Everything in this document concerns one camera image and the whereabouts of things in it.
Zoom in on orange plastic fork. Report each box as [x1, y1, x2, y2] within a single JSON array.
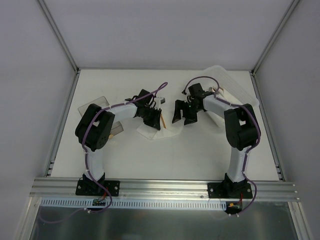
[[160, 114, 167, 129]]

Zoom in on white paper napkin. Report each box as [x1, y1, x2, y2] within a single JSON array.
[[136, 124, 183, 141]]

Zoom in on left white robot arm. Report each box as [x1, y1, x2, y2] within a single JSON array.
[[75, 89, 166, 196]]

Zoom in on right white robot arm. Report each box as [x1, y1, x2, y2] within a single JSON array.
[[172, 83, 261, 199]]

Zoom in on rolled napkin bundle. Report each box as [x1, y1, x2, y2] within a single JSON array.
[[208, 86, 225, 98]]

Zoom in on white plastic basket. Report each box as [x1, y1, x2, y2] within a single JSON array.
[[201, 65, 261, 116]]

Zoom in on smoky transparent plastic box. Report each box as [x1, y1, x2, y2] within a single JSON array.
[[77, 96, 125, 138]]

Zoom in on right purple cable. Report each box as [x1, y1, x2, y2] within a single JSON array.
[[181, 76, 262, 217]]

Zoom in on purple cable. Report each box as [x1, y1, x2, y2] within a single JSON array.
[[181, 76, 262, 217], [82, 81, 168, 213]]

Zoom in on right aluminium frame post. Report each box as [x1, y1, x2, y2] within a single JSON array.
[[250, 0, 301, 76]]

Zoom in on aluminium frame post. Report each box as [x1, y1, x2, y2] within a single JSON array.
[[250, 0, 301, 76], [36, 0, 80, 73]]

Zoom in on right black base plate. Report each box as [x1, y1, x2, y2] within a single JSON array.
[[207, 181, 253, 200]]

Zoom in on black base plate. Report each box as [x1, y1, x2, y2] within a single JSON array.
[[75, 177, 120, 197], [207, 181, 253, 200]]

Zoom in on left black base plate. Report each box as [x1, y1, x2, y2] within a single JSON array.
[[75, 177, 120, 197]]

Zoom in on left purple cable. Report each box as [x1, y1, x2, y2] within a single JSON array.
[[82, 81, 168, 213]]

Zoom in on left aluminium frame post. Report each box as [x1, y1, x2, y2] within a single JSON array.
[[36, 0, 80, 73]]

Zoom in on aluminium mounting rail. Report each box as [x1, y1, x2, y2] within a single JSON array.
[[29, 177, 301, 202]]

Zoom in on white slotted cable duct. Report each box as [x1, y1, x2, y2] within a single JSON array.
[[40, 197, 227, 211]]

